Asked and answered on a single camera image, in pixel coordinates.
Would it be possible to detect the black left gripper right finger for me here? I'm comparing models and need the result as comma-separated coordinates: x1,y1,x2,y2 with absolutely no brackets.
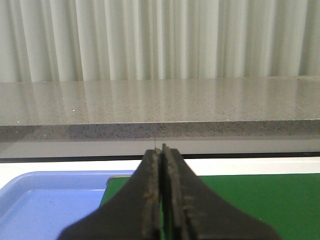
161,144,278,240

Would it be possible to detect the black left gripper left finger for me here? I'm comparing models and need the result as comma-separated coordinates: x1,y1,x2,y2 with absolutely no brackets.
58,149,161,240

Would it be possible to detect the blue plastic tray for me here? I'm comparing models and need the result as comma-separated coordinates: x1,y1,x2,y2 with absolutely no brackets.
0,170,133,240

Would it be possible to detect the green conveyor belt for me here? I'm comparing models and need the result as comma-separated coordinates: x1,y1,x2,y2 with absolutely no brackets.
99,172,320,240

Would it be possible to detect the grey stone counter slab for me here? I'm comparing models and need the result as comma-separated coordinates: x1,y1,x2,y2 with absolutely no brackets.
0,76,320,142

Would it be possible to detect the white pleated curtain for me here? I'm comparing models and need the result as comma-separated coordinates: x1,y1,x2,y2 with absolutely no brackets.
0,0,320,83

